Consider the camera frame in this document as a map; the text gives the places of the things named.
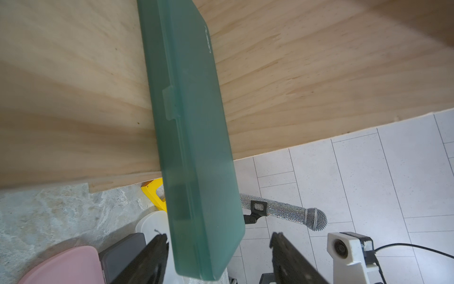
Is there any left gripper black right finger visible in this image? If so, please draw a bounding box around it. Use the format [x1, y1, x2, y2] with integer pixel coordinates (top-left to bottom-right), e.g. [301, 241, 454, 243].
[270, 233, 328, 284]

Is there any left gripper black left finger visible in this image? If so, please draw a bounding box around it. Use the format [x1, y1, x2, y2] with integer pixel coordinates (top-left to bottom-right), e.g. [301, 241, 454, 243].
[112, 234, 169, 284]

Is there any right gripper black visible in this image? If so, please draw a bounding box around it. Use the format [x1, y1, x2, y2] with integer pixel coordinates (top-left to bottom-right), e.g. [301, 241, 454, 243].
[259, 273, 277, 284]

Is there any clear white pencil case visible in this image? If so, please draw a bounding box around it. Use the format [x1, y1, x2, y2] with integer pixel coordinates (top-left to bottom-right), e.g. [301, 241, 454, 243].
[135, 211, 230, 284]

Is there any pink pencil case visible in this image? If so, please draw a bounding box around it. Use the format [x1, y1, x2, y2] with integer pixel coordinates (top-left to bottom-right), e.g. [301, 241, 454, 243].
[19, 246, 105, 284]

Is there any dark green pencil case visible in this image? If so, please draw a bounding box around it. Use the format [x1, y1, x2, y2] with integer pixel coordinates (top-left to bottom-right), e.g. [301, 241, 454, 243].
[138, 1, 245, 281]

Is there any wooden two-tier shelf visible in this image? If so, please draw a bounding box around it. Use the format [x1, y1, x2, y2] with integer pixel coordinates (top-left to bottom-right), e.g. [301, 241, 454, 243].
[1, 1, 454, 192]

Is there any silver microphone on stand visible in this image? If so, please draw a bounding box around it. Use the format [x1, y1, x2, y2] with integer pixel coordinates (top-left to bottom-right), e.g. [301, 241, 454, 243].
[240, 194, 328, 231]

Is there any yellow frame block with hole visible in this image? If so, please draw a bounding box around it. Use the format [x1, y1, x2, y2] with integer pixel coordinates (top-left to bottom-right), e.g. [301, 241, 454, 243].
[141, 178, 167, 212]

